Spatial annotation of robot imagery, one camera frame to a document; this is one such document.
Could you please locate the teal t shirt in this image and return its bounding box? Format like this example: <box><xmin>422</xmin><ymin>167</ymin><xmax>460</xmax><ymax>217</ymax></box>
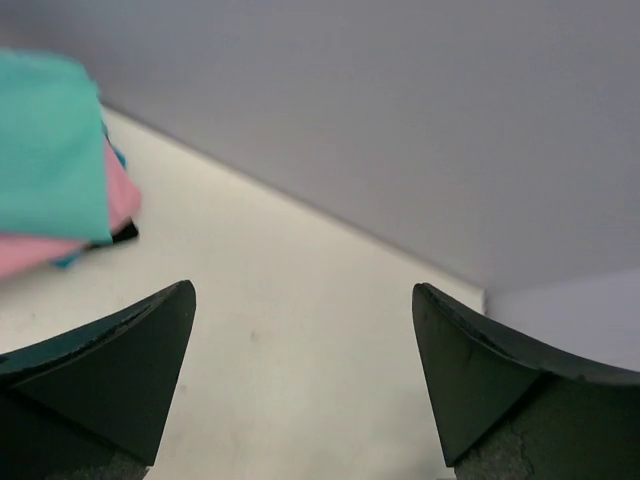
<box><xmin>1</xmin><ymin>48</ymin><xmax>110</xmax><ymax>241</ymax></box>

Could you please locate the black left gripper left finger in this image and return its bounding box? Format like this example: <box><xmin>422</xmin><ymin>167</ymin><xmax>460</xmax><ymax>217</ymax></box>
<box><xmin>1</xmin><ymin>280</ymin><xmax>196</xmax><ymax>479</ymax></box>

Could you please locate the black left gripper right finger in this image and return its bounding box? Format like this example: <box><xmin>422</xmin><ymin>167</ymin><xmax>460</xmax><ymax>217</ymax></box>
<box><xmin>412</xmin><ymin>283</ymin><xmax>639</xmax><ymax>479</ymax></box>

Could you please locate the pink folded t shirt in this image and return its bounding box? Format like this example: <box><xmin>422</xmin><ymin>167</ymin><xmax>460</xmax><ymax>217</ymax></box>
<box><xmin>1</xmin><ymin>138</ymin><xmax>142</xmax><ymax>279</ymax></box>

